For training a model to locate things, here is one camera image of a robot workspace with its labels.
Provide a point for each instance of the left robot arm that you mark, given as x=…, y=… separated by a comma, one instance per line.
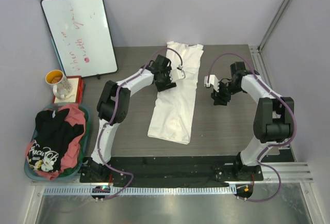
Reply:
x=113, y=107

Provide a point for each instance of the pink t-shirt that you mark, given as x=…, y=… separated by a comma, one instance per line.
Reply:
x=69, y=160

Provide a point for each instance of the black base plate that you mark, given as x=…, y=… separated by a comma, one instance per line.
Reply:
x=213, y=168

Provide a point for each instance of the yellow-lined floral mug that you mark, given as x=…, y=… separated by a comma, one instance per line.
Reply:
x=58, y=81

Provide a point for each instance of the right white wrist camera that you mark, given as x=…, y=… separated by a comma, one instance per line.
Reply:
x=211, y=81

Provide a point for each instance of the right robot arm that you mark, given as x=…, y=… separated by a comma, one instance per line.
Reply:
x=274, y=118

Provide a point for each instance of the slotted cable duct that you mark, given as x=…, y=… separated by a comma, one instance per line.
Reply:
x=100, y=190

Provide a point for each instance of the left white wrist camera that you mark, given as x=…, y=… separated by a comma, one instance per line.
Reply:
x=177, y=74

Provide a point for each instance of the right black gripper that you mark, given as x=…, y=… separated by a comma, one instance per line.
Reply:
x=220, y=96

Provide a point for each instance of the white dry-erase board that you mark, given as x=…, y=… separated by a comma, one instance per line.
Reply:
x=81, y=36

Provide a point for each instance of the black floral-print t-shirt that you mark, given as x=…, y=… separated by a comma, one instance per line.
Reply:
x=54, y=134

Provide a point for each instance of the white robot-print t-shirt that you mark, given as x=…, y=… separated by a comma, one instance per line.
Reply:
x=174, y=108

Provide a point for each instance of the right aluminium frame rail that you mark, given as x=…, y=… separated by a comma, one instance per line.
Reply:
x=290, y=172

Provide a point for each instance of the right corner aluminium post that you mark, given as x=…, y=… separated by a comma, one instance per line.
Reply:
x=275, y=21

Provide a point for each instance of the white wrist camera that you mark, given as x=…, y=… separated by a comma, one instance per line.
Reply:
x=211, y=81
x=177, y=74

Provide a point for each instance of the teal laundry basket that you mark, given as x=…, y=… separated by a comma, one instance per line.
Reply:
x=35, y=177

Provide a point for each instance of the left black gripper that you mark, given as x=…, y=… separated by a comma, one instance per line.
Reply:
x=165, y=82

